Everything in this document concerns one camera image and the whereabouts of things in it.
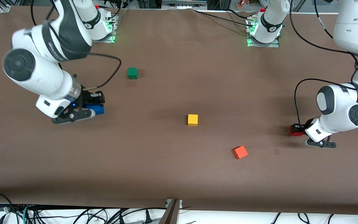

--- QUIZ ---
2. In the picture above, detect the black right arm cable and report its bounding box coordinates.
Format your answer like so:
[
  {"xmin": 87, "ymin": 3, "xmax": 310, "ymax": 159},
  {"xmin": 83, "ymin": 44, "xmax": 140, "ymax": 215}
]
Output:
[{"xmin": 30, "ymin": 0, "xmax": 122, "ymax": 91}]

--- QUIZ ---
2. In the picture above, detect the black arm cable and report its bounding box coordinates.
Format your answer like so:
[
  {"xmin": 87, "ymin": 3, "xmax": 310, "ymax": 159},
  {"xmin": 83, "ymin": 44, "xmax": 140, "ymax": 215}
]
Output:
[
  {"xmin": 30, "ymin": 0, "xmax": 122, "ymax": 91},
  {"xmin": 289, "ymin": 0, "xmax": 358, "ymax": 126}
]

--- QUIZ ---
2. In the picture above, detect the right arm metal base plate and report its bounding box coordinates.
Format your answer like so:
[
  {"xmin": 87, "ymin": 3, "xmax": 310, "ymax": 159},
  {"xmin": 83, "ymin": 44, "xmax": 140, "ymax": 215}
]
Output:
[{"xmin": 87, "ymin": 14, "xmax": 119, "ymax": 43}]

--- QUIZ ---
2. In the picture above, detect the black cable lying on table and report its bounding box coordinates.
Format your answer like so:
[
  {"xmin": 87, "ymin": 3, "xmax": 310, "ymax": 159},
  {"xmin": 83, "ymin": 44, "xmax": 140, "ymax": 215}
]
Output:
[{"xmin": 193, "ymin": 9, "xmax": 258, "ymax": 28}]

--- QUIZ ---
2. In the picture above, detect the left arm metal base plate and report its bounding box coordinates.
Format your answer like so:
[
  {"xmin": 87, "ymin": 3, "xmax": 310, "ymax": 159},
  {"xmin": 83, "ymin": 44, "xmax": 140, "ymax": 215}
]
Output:
[{"xmin": 246, "ymin": 17, "xmax": 280, "ymax": 48}]

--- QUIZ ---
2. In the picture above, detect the red block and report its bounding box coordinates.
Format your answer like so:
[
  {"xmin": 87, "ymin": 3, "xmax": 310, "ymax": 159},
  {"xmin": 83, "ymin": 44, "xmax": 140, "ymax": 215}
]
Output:
[{"xmin": 289, "ymin": 124, "xmax": 305, "ymax": 137}]

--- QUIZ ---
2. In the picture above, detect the aluminium frame rail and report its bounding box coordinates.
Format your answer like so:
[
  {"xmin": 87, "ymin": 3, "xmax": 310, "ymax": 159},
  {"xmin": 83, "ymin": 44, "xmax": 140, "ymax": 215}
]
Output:
[{"xmin": 161, "ymin": 0, "xmax": 208, "ymax": 10}]

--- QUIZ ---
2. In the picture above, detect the brown paper table cover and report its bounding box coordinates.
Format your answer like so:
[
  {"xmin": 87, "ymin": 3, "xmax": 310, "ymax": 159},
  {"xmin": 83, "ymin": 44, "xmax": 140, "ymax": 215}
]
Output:
[{"xmin": 0, "ymin": 6, "xmax": 358, "ymax": 216}]

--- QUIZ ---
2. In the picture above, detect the black power plug cable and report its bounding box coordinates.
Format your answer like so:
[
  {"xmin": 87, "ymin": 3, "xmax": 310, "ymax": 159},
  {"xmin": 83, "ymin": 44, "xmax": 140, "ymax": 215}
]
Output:
[{"xmin": 117, "ymin": 207, "xmax": 167, "ymax": 224}]

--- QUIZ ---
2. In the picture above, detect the orange block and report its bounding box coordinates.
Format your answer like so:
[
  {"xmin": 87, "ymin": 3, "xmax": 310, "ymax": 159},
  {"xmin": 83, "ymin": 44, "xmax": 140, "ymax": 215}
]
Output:
[{"xmin": 232, "ymin": 146, "xmax": 249, "ymax": 160}]

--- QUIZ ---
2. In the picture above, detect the blue block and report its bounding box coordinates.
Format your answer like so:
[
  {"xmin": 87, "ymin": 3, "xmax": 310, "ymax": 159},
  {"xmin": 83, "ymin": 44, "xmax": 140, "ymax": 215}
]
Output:
[{"xmin": 85, "ymin": 104, "xmax": 105, "ymax": 115}]

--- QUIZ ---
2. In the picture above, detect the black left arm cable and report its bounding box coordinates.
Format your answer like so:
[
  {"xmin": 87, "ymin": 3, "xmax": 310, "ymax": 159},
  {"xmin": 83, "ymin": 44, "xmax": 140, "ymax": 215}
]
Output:
[{"xmin": 289, "ymin": 0, "xmax": 358, "ymax": 126}]

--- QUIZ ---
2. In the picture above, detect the metal table edge bracket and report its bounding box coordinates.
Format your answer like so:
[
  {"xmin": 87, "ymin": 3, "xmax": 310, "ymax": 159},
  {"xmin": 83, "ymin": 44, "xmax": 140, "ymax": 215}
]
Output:
[{"xmin": 159, "ymin": 199, "xmax": 183, "ymax": 224}]

